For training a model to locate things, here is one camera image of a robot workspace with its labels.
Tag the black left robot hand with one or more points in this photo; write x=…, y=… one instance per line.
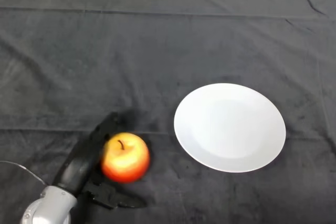
x=81, y=161

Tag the red yellow apple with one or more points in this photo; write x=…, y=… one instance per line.
x=126, y=162

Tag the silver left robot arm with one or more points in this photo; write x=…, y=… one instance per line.
x=50, y=205

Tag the white round plate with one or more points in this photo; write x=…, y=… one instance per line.
x=229, y=128

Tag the dark grey cloth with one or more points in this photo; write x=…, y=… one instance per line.
x=105, y=58

